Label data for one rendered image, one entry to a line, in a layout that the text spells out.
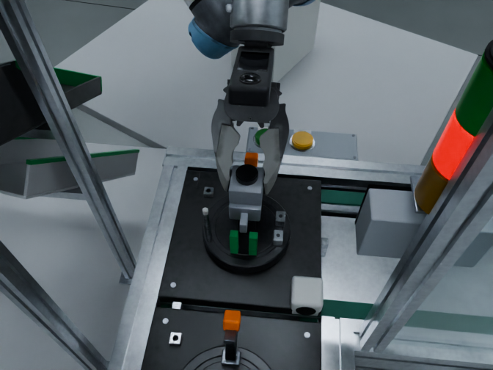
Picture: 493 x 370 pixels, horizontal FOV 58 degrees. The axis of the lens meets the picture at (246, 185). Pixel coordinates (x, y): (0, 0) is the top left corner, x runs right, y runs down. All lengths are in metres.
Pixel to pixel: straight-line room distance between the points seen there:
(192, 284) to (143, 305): 0.08
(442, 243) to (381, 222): 0.06
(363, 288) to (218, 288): 0.24
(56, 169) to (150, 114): 0.52
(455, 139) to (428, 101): 0.81
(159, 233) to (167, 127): 0.35
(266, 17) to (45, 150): 0.41
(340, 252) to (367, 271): 0.05
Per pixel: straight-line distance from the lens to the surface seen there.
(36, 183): 0.56
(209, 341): 0.65
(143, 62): 1.22
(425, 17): 3.15
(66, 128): 0.53
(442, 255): 0.44
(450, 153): 0.37
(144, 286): 0.72
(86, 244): 0.89
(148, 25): 1.36
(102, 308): 0.82
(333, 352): 0.67
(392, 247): 0.48
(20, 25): 0.45
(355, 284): 0.76
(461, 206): 0.37
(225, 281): 0.69
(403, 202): 0.45
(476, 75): 0.34
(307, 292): 0.66
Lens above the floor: 1.59
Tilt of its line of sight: 53 degrees down
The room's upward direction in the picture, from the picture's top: straight up
